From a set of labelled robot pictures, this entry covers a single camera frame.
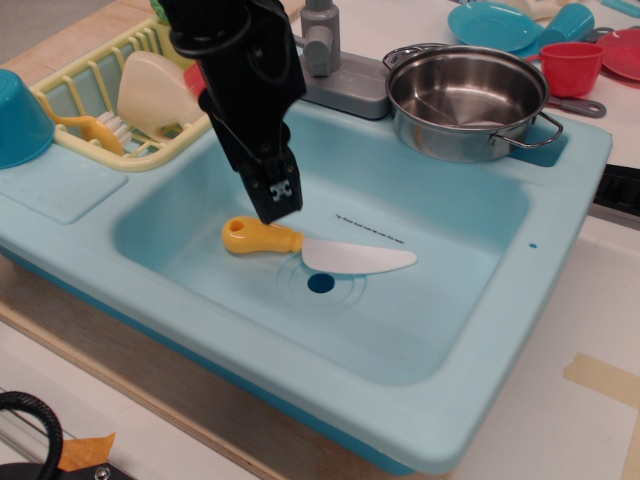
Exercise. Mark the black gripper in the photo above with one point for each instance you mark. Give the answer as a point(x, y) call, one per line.
point(246, 54)

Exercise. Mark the yellow handled toy knife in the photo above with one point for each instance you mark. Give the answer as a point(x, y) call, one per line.
point(248, 235)

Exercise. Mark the stainless steel pot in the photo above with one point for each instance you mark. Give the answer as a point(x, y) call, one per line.
point(467, 104)

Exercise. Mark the grey toy faucet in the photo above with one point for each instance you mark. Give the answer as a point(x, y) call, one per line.
point(339, 80)

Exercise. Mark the red toy cup in rack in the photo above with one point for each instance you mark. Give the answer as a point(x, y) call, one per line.
point(194, 81)

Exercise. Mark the cream toy plate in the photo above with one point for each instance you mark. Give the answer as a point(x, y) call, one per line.
point(154, 98)

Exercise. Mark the light blue toy sink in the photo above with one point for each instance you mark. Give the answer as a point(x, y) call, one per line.
point(403, 366)

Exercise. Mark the yellow dish brush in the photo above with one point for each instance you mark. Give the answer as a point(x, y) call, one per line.
point(109, 130)

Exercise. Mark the green toy vegetable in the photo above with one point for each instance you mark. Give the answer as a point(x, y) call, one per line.
point(159, 11)

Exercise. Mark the yellow dish rack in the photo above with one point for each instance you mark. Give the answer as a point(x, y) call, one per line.
point(90, 85)

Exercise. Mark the teal upturned cup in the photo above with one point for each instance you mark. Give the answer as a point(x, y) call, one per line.
point(26, 129)

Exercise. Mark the teal toy plate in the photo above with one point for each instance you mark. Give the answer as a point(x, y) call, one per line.
point(493, 25)

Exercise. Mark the cream toy object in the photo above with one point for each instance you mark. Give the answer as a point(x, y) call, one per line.
point(538, 9)

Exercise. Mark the grey toy utensil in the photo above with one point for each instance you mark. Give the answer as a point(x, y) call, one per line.
point(579, 106)

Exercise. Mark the orange tape piece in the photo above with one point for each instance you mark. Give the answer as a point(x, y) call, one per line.
point(78, 454)

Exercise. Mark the teal toy tumbler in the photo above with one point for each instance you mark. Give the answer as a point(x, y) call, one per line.
point(573, 23)

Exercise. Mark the beige masking tape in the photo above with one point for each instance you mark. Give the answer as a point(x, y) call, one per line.
point(603, 378)

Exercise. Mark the red toy plate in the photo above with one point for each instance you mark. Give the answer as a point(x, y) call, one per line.
point(621, 52)

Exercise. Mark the black bracket at right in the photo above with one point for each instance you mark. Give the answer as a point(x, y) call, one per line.
point(619, 189)

